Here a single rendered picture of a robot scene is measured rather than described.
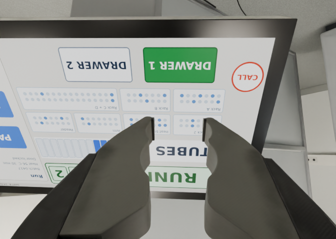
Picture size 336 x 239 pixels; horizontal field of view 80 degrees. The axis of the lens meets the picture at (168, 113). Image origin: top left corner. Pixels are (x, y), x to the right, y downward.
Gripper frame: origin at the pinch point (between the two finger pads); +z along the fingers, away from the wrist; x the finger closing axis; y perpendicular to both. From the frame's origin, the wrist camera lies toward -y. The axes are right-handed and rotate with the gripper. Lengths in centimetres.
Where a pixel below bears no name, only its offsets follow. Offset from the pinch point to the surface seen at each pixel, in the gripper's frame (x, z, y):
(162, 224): -7, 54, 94
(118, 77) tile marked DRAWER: -8.1, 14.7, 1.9
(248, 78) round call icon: 9.2, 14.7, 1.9
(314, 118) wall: 211, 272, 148
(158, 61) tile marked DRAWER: -2.6, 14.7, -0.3
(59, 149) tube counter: -19.7, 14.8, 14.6
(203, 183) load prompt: 4.8, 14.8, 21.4
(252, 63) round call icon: 9.3, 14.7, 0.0
